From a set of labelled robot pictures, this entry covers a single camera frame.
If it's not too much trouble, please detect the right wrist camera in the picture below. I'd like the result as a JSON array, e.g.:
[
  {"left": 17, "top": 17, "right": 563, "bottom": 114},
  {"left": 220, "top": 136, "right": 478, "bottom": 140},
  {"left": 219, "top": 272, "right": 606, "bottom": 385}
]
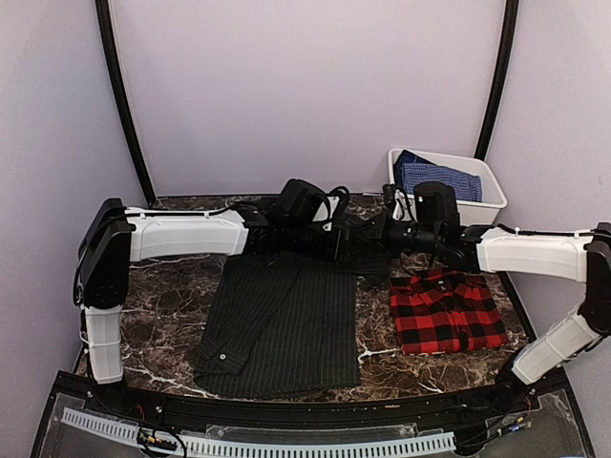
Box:
[{"left": 382, "top": 183, "right": 415, "bottom": 221}]

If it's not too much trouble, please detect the left black frame post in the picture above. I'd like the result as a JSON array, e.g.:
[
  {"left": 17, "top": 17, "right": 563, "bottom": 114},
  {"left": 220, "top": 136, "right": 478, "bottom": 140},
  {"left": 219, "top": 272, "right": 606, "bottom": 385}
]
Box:
[{"left": 95, "top": 0, "right": 157, "bottom": 206}]

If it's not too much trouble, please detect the blue checked shirt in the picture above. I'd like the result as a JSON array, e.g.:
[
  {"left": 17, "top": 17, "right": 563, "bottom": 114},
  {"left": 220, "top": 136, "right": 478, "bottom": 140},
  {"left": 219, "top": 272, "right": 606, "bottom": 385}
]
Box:
[{"left": 392, "top": 150, "right": 483, "bottom": 202}]

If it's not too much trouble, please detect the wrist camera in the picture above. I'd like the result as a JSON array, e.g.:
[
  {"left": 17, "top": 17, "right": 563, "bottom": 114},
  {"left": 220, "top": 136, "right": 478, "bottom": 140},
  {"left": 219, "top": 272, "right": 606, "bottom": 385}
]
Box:
[
  {"left": 313, "top": 185, "right": 350, "bottom": 231},
  {"left": 382, "top": 183, "right": 415, "bottom": 221}
]

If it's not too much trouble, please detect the black pinstriped long sleeve shirt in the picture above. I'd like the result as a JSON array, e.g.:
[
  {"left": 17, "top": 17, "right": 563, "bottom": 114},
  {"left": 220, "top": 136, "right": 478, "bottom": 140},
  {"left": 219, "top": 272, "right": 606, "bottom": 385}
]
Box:
[{"left": 193, "top": 241, "right": 390, "bottom": 399}]

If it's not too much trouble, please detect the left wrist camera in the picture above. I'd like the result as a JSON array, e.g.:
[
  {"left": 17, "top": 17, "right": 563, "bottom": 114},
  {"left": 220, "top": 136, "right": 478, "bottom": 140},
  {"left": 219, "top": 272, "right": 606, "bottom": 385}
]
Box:
[{"left": 313, "top": 185, "right": 350, "bottom": 231}]

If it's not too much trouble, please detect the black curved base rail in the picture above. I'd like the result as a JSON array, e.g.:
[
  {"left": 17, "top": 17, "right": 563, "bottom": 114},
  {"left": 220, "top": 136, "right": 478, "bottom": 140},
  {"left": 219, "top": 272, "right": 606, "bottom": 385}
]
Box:
[{"left": 52, "top": 366, "right": 574, "bottom": 430}]

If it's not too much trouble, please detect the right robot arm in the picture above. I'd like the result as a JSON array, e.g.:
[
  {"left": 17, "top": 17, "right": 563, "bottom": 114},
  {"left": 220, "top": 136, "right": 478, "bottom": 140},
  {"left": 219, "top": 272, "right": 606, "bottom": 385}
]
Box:
[{"left": 362, "top": 181, "right": 610, "bottom": 414}]

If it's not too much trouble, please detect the white slotted cable duct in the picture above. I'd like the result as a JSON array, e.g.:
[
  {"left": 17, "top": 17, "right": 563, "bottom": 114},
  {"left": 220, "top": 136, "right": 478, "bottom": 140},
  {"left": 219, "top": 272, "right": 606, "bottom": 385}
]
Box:
[{"left": 61, "top": 407, "right": 455, "bottom": 457}]

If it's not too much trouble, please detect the white plastic bin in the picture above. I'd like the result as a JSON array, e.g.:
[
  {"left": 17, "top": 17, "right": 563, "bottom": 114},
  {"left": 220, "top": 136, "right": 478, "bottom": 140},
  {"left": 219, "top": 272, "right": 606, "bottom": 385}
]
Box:
[{"left": 411, "top": 149, "right": 507, "bottom": 225}]

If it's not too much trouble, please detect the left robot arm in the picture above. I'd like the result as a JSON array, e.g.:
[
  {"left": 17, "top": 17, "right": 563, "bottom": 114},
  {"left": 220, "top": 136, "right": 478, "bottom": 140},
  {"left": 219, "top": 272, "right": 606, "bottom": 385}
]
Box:
[{"left": 73, "top": 178, "right": 349, "bottom": 416}]

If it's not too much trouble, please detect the red black plaid folded shirt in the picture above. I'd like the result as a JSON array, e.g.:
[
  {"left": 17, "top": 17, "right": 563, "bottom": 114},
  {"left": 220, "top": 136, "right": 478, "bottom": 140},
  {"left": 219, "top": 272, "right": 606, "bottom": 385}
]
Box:
[{"left": 390, "top": 269, "right": 509, "bottom": 356}]

